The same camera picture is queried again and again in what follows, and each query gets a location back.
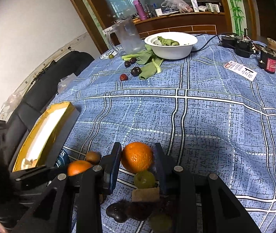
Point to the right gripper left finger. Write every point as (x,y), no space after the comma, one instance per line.
(90,185)

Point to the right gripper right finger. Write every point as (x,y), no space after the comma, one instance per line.
(200,198)

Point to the medium orange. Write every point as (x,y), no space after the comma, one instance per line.
(78,166)

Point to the brown kiwi fruit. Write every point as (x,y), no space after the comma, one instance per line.
(93,157)

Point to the large orange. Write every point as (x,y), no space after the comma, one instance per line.
(137,157)

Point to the yellow rimmed white foam tray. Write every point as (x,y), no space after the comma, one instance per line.
(47,137)

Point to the blue plaid tablecloth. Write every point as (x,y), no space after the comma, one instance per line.
(208,118)

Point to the clear plastic bag on sofa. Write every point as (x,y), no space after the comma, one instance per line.
(64,82)

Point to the far red jujube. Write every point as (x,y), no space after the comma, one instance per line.
(123,77)

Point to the black sofa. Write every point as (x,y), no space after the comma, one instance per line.
(36,100)

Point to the far dark plum small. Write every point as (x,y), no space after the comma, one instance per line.
(127,64)

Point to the white paper card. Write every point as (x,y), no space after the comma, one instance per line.
(241,70)

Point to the green leafy vegetable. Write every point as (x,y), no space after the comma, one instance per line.
(147,60)

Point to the black red battery pack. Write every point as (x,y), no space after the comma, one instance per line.
(267,60)

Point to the white bowl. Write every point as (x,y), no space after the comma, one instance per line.
(171,45)

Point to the wooden cabinet shelf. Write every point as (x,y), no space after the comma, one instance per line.
(192,23)

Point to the pink thermos bottle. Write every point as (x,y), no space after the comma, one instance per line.
(140,10)

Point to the clear plastic bag on shelf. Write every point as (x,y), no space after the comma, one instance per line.
(179,5)

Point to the white tall box on shelf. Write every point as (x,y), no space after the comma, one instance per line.
(195,6)

